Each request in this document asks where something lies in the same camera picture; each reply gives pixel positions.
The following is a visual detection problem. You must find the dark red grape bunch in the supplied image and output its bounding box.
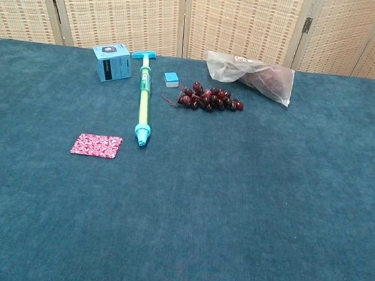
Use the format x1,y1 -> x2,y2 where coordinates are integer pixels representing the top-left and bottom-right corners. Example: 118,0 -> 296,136
160,77 -> 248,117

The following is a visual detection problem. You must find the small blue white cube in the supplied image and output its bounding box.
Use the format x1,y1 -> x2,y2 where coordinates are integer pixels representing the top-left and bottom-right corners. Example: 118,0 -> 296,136
162,71 -> 182,90

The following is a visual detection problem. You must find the teal blue table cloth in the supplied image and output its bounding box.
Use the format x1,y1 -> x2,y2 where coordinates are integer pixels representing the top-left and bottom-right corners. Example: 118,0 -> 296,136
0,36 -> 375,281

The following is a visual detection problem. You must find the light blue cardboard box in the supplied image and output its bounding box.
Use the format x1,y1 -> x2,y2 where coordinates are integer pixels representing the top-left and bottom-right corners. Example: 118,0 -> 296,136
89,40 -> 133,86

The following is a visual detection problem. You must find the translucent plastic bag with contents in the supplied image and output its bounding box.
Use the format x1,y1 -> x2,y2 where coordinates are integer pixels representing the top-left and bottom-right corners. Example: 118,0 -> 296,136
201,50 -> 297,108

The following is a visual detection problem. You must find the pink patterned playing card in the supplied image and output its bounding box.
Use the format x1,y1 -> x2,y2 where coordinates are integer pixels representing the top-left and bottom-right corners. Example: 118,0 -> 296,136
69,131 -> 123,160

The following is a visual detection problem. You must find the green blue toy water pump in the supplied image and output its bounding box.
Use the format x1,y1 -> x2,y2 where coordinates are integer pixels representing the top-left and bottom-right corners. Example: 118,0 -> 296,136
121,49 -> 160,148

